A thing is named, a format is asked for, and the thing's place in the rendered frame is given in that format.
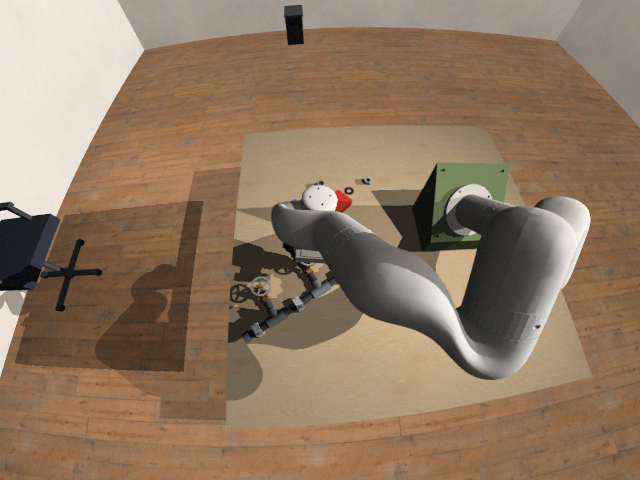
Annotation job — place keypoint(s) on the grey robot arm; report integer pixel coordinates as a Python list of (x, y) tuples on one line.
[(520, 264)]

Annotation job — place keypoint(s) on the grey t-shaped pipe manifold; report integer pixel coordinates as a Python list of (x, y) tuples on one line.
[(276, 316)]

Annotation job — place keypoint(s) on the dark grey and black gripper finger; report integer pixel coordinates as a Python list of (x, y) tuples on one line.
[(290, 250)]

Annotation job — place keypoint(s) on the dark red flat block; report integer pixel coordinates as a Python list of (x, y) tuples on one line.
[(343, 201)]

